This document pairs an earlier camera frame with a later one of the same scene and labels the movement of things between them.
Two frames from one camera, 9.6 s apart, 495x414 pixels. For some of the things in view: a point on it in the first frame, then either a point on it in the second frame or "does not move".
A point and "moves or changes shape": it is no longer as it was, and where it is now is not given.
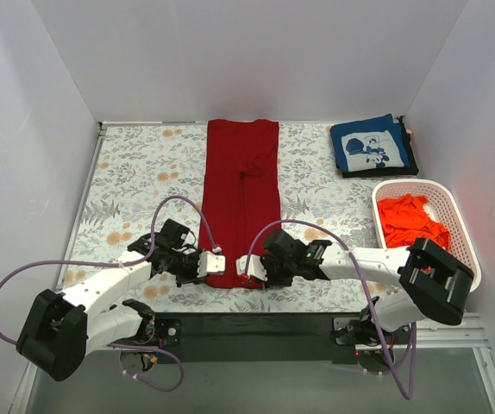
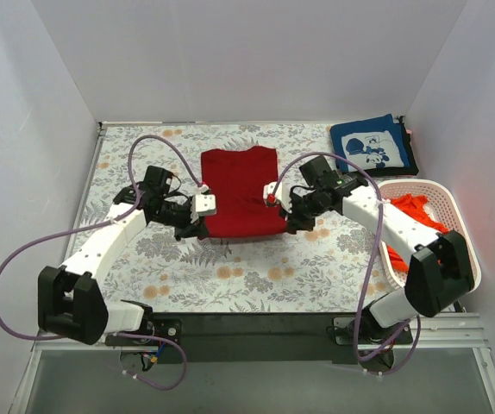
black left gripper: (188, 267) to (189, 228)
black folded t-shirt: (411, 169) does not move
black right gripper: (272, 270) to (293, 220)
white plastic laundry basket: (441, 208) does not move
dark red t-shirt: (241, 192) moves or changes shape
